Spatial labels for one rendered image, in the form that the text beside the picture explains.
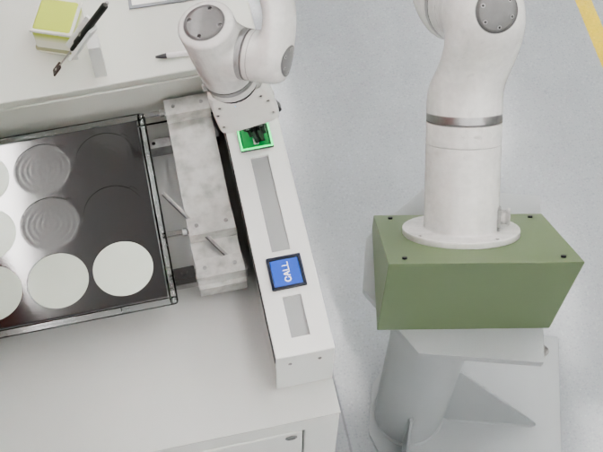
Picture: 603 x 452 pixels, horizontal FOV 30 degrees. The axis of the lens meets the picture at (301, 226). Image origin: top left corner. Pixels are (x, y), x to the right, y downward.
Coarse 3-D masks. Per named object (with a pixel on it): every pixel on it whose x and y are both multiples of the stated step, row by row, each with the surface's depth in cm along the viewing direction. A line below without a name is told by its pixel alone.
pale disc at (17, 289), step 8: (0, 272) 185; (8, 272) 185; (0, 280) 185; (8, 280) 185; (16, 280) 185; (0, 288) 184; (8, 288) 184; (16, 288) 184; (0, 296) 183; (8, 296) 184; (16, 296) 184; (0, 304) 183; (8, 304) 183; (16, 304) 183; (0, 312) 182; (8, 312) 182
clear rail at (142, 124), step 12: (144, 120) 199; (144, 132) 198; (144, 144) 196; (144, 156) 196; (156, 180) 194; (156, 192) 192; (156, 204) 191; (156, 216) 190; (168, 252) 187; (168, 264) 186; (168, 276) 185; (168, 288) 184
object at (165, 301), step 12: (156, 300) 183; (168, 300) 183; (96, 312) 182; (108, 312) 182; (120, 312) 182; (132, 312) 183; (36, 324) 181; (48, 324) 181; (60, 324) 181; (72, 324) 182; (0, 336) 180
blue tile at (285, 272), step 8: (296, 256) 180; (272, 264) 179; (280, 264) 179; (288, 264) 179; (296, 264) 179; (272, 272) 179; (280, 272) 179; (288, 272) 179; (296, 272) 179; (280, 280) 178; (288, 280) 178; (296, 280) 178
